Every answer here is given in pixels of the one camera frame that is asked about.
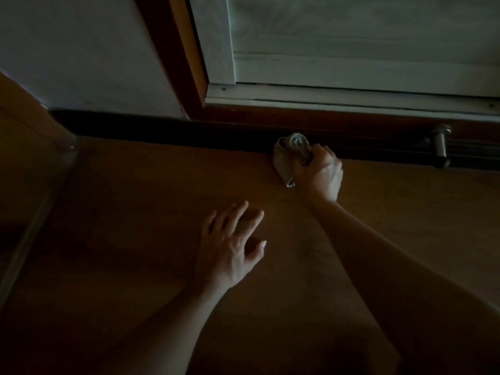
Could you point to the person's left forearm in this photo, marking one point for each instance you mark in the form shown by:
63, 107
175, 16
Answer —
168, 331

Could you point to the black baseboard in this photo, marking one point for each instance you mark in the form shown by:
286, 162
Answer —
175, 130

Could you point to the person's left hand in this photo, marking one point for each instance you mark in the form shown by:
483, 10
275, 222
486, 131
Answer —
224, 257

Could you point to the plain orange wooden door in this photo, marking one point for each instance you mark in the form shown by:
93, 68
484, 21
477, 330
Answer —
19, 171

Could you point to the person's right hand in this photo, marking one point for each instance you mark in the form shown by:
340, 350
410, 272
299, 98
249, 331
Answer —
322, 179

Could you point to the person's right forearm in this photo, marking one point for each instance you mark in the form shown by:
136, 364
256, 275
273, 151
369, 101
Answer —
410, 292

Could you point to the metal door stopper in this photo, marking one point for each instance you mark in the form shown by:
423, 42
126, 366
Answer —
440, 144

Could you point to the white sliding door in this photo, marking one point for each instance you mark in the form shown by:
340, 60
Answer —
351, 35

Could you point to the orange wooden door frame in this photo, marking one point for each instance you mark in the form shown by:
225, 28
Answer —
31, 113

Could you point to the grey cleaning cloth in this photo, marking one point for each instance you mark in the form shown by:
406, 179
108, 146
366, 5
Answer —
285, 160

